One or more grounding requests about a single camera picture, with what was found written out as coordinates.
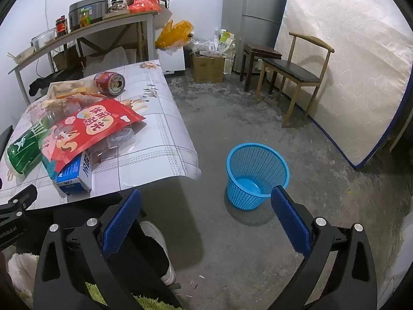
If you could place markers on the clear glass container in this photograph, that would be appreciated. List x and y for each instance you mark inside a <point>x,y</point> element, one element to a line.
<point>43,38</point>

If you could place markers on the clear green plastic bottle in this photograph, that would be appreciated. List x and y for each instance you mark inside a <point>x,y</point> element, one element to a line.
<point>25,148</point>

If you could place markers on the white plastic bags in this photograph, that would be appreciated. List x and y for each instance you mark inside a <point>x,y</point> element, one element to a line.
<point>203,45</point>

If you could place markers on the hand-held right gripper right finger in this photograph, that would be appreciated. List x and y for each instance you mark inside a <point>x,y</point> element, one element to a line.
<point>290,219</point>

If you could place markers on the blue plastic wastebasket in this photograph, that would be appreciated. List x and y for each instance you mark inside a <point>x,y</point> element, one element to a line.
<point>238,193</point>

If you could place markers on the cardboard box with plastic bags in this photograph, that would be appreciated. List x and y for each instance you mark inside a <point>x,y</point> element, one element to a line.
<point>206,69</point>

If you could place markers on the green fuzzy clothing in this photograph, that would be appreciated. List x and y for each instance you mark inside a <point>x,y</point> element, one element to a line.
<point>145,303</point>

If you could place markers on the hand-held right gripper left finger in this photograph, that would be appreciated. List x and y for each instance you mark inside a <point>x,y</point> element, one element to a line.
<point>121,222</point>

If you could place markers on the red tin can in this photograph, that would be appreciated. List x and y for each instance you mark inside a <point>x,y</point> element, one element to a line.
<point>108,84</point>

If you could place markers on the wooden chopstick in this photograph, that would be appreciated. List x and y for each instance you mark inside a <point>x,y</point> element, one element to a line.
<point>11,55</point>

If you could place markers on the red snack bag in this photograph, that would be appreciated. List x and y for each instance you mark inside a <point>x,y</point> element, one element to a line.
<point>93,126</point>

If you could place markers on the yellow plastic bag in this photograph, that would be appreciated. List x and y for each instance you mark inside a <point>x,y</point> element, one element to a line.
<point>174,34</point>

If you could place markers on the wooden chair with dark seat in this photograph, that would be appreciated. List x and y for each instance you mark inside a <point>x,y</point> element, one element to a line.
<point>290,69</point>

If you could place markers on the red jar with dark lid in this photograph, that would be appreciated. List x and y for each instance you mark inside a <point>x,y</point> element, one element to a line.
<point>61,27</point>

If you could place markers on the black pants leg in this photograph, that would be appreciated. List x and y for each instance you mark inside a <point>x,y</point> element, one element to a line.
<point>151,258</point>

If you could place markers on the table with floral tablecloth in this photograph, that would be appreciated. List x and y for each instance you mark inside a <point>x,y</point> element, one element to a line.
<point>155,135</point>

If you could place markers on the white shoe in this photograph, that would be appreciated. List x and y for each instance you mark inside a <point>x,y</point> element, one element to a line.
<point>155,229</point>

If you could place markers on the clear plastic wrapper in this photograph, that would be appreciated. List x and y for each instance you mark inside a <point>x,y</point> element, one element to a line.
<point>119,139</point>

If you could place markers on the white fluffy blanket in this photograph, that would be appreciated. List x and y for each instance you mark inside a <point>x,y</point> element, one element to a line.
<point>22,274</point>

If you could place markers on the floral ceramic bowl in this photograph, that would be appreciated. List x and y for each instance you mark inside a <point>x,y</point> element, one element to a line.
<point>24,55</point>

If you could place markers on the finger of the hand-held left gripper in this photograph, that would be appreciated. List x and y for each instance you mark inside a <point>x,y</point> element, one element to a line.
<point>19,198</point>

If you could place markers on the cardboard box under desk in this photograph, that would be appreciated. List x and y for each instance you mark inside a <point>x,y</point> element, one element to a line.
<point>66,58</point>

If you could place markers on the grey refrigerator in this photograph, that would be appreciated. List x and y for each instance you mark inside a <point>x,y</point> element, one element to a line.
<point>255,3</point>

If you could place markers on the dark wooden stool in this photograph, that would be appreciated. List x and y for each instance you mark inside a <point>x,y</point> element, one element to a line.
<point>258,51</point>

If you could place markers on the grey rice cooker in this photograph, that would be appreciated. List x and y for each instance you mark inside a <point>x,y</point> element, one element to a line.
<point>92,8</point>

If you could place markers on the blue white carton box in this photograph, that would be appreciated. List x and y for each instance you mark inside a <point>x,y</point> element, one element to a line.
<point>72,174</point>

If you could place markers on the green white carton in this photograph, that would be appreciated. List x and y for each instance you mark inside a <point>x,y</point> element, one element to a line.
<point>226,42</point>

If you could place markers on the black cloth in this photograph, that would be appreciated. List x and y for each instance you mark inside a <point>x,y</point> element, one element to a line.
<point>45,82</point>

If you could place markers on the orange red plastic bag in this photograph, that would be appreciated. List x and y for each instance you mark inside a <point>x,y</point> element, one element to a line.
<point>143,5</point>

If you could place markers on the clear red yellow snack pack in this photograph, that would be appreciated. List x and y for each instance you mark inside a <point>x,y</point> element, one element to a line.
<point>80,96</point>

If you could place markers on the dark grey furniture panel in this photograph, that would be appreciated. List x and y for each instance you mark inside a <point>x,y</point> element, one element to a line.
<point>401,129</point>

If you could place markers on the cream quilted mattress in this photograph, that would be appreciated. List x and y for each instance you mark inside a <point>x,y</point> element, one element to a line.
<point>348,71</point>

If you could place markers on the clear bag of dried food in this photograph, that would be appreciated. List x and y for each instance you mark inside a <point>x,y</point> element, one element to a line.
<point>117,5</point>

